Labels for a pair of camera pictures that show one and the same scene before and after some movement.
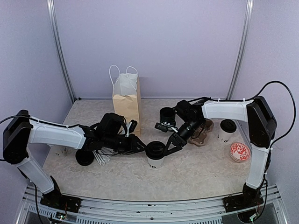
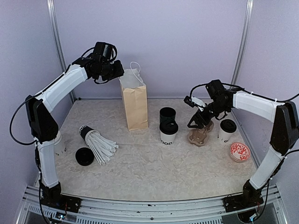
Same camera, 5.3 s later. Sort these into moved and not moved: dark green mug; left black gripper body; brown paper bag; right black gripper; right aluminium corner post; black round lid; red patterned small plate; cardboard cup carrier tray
Moved: right black gripper; left black gripper body; brown paper bag
Not moved: cardboard cup carrier tray; red patterned small plate; right aluminium corner post; dark green mug; black round lid
